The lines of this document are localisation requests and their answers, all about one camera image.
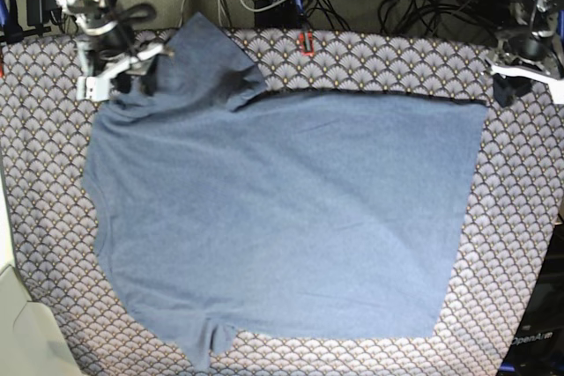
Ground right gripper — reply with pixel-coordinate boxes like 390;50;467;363
76;18;166;101

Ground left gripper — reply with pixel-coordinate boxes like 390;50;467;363
486;29;563;107

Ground blue T-shirt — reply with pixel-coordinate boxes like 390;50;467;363
83;16;487;369

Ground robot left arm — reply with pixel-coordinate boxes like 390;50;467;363
486;0;563;107

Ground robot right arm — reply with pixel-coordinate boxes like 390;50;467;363
56;0;170;102

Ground fan-patterned tablecloth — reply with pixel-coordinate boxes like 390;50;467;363
1;30;563;375

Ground black box behind table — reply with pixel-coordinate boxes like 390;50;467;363
254;0;300;29

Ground red table clamp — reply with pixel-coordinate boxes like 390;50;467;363
299;31;315;57

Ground black OpenArm base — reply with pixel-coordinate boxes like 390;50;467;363
497;222;563;375

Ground white furniture at left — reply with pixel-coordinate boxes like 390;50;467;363
1;183;82;375

